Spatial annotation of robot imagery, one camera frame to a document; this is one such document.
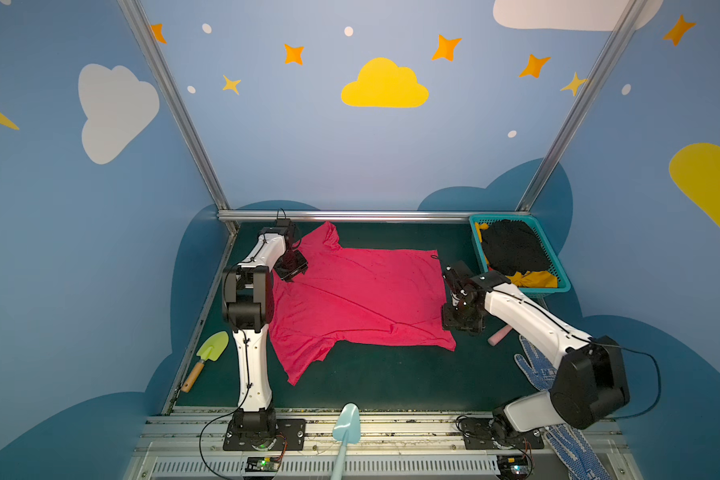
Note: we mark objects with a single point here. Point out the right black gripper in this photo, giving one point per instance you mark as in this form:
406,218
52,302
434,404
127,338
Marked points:
456,315

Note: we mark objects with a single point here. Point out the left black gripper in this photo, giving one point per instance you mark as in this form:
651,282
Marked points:
294,265

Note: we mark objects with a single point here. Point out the magenta pink t-shirt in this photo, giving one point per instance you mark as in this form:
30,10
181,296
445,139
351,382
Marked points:
362,296

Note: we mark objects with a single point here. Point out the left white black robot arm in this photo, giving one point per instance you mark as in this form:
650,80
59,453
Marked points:
248,308

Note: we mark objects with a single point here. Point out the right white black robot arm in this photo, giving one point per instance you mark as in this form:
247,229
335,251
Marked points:
590,381

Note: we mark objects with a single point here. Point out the black t-shirt in basket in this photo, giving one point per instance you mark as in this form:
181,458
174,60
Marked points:
512,247

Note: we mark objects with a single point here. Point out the yellow t-shirt in basket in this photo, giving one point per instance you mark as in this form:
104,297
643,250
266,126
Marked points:
541,279

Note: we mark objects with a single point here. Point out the blue dotted glove on table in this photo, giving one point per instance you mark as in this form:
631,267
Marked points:
538,370

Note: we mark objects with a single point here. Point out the teal plastic basket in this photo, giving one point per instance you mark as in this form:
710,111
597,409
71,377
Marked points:
556,266

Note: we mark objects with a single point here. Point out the right green circuit board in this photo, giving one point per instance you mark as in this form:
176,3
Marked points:
513,468

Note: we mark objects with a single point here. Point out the green circuit board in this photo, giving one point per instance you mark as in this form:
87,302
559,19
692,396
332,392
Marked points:
262,465
513,468

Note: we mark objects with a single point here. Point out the light blue toy shovel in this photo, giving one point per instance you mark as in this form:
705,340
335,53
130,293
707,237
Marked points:
346,431

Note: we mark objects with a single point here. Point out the left green circuit board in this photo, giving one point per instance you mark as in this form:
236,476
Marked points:
262,465

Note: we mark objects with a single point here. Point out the aluminium frame back bar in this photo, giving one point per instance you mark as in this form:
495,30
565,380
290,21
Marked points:
429,217

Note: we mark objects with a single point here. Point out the green toy spatula wooden handle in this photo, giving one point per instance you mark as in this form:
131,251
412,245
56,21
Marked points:
211,349

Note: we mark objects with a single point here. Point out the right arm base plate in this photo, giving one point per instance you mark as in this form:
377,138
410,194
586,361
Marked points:
482,433

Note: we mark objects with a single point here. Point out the aluminium frame left post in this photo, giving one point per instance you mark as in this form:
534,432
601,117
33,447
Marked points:
138,22

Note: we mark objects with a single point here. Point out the aluminium frame post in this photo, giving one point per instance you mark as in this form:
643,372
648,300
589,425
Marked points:
607,59
138,22

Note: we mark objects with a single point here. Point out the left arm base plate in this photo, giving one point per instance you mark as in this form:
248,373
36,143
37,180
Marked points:
288,433

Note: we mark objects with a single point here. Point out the blue dotted glove on rail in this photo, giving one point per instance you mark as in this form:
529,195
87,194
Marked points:
575,452

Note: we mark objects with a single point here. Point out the aluminium frame right post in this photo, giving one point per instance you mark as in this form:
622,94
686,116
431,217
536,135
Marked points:
607,59

